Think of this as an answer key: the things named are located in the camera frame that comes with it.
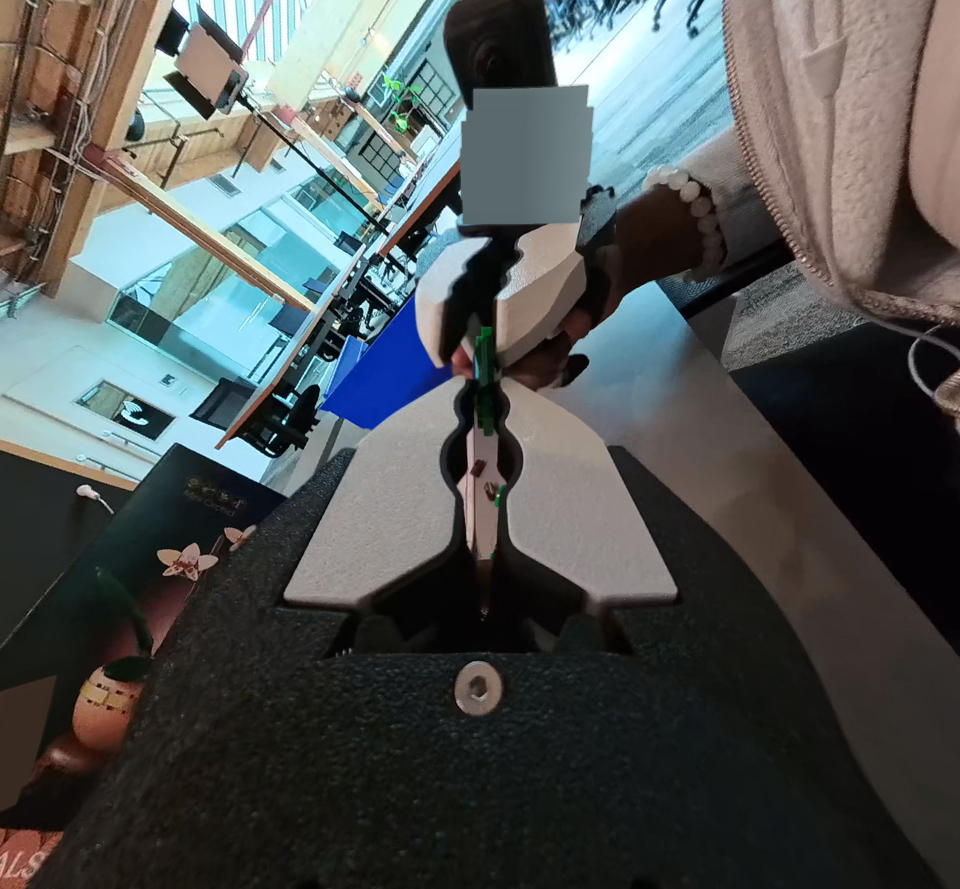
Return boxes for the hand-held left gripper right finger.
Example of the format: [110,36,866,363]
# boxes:
[489,376,680,654]

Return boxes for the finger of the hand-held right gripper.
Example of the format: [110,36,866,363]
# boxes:
[414,238,498,373]
[489,223,590,370]

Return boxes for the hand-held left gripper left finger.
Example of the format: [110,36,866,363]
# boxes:
[282,377,483,654]

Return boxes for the person's right forearm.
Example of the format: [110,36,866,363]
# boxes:
[678,131,807,283]

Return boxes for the black desk divider panel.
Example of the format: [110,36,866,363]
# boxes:
[0,448,140,650]

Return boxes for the person's right hand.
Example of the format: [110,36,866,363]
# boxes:
[508,190,704,391]

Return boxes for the blue storage bin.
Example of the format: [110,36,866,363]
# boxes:
[321,295,460,431]

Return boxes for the instruction booklet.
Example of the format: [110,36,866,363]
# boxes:
[463,427,502,562]

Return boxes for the dark orchid print toy box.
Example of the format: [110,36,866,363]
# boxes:
[0,442,290,889]

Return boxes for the green hanging plant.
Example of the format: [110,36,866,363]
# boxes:
[381,71,423,134]

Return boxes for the black phone symbol sign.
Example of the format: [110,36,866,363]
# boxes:
[75,379,177,444]

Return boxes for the person in beige hoodie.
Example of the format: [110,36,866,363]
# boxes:
[720,0,960,425]

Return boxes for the person's dark pants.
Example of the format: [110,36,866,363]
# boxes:
[729,315,960,628]

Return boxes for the studio panel light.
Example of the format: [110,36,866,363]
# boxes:
[153,2,395,234]

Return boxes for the white bead bracelet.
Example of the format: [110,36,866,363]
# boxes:
[641,163,730,284]

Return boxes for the white cord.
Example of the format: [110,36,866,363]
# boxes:
[906,325,960,410]

